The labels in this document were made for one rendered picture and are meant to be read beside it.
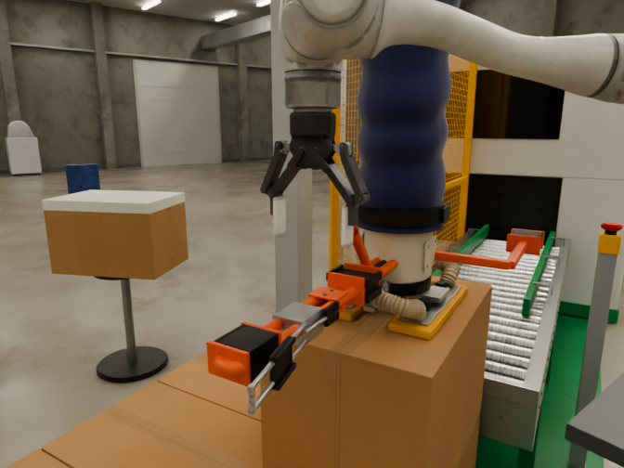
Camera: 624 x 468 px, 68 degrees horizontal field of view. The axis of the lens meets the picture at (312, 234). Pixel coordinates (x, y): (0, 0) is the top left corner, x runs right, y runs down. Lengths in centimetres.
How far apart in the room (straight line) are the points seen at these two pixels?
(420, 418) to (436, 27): 68
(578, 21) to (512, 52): 1284
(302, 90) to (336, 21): 20
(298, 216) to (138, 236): 83
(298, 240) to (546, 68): 192
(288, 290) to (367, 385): 177
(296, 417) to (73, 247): 188
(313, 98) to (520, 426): 129
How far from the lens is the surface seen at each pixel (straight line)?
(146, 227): 248
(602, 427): 128
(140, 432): 152
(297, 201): 254
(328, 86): 74
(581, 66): 89
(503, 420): 171
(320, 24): 56
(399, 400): 97
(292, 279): 267
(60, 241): 278
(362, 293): 93
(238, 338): 70
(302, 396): 109
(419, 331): 106
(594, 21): 1349
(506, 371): 188
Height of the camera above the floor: 140
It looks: 13 degrees down
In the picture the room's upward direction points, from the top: straight up
